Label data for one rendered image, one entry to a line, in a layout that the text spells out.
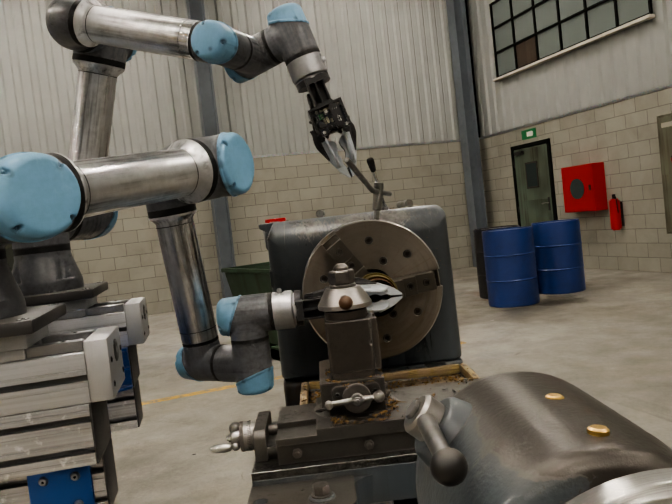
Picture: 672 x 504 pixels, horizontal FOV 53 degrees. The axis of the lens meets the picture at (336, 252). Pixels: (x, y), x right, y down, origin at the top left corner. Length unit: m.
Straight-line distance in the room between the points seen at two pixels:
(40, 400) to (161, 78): 10.89
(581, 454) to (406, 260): 1.23
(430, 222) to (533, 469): 1.39
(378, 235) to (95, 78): 0.72
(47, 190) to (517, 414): 0.74
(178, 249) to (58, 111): 10.32
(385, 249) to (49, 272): 0.72
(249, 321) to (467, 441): 0.98
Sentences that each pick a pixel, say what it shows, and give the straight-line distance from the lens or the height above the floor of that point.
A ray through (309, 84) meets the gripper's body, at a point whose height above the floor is 1.52.
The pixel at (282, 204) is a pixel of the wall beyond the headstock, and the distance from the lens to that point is 11.81.
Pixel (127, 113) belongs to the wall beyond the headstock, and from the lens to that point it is 11.66.
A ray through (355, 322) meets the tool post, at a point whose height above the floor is 1.10.
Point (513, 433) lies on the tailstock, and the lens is 0.35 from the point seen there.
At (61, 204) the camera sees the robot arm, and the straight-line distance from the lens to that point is 0.98.
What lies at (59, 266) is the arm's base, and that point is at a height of 1.21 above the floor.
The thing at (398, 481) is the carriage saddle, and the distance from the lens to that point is 0.96.
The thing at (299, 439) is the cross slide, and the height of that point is 0.96.
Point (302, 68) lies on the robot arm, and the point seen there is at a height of 1.55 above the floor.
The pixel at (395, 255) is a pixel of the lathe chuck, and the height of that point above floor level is 1.15.
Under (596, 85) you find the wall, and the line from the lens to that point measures 10.89.
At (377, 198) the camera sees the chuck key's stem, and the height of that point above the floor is 1.28.
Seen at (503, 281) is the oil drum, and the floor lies 0.30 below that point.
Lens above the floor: 1.25
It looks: 3 degrees down
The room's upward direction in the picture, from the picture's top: 7 degrees counter-clockwise
